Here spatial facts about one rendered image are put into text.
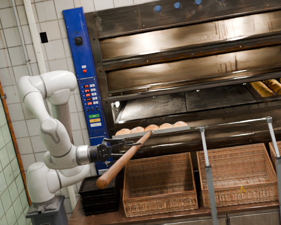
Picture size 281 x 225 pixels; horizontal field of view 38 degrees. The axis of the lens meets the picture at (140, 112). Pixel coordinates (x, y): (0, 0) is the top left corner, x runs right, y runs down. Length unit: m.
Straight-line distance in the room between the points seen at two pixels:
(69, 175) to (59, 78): 0.63
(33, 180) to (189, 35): 1.60
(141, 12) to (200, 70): 0.65
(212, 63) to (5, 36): 1.67
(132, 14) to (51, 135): 1.73
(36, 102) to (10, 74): 1.37
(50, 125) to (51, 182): 0.86
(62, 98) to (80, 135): 1.20
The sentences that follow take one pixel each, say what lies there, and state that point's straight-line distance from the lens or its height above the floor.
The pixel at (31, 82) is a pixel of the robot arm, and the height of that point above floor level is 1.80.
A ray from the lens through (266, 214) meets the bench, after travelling 3.14.
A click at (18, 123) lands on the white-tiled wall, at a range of 3.60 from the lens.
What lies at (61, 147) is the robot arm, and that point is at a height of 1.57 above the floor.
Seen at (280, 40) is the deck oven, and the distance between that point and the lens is 3.33.
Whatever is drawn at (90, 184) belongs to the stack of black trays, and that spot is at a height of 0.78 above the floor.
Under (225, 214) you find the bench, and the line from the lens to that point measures 3.09.
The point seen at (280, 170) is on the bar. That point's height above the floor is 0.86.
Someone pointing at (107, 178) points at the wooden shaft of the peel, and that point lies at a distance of 1.08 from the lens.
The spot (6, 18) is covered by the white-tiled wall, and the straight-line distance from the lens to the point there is 3.46.
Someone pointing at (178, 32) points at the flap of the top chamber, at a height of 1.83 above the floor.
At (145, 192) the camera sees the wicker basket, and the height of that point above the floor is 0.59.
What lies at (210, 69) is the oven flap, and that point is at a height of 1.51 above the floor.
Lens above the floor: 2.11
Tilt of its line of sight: 15 degrees down
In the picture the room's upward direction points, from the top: 10 degrees counter-clockwise
